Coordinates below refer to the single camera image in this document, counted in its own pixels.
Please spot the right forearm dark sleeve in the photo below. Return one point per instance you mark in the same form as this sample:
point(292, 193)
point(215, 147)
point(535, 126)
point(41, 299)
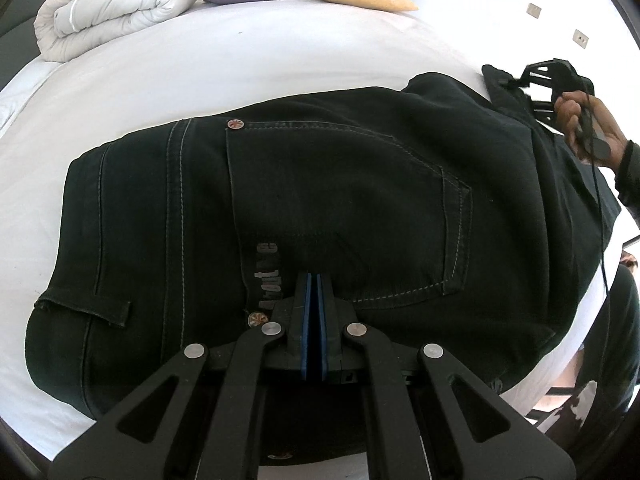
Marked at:
point(627, 181)

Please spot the dark green headboard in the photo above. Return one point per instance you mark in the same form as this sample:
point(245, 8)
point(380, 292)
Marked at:
point(18, 44)

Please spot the lower wall switch plate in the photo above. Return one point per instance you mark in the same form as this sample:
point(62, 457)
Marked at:
point(580, 38)

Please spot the wall switch plate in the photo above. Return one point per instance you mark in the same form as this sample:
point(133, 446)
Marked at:
point(580, 38)
point(534, 10)

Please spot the upper wall switch plate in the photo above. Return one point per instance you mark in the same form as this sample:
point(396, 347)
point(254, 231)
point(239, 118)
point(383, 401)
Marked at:
point(534, 10)

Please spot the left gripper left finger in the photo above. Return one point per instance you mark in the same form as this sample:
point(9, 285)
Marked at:
point(199, 415)

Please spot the black denim pants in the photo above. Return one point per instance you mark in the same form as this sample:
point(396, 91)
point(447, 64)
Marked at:
point(439, 214)

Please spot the person right hand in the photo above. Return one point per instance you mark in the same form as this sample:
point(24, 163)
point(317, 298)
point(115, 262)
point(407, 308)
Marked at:
point(571, 108)

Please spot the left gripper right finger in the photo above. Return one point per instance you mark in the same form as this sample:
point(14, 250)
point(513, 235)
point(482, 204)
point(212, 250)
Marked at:
point(434, 419)

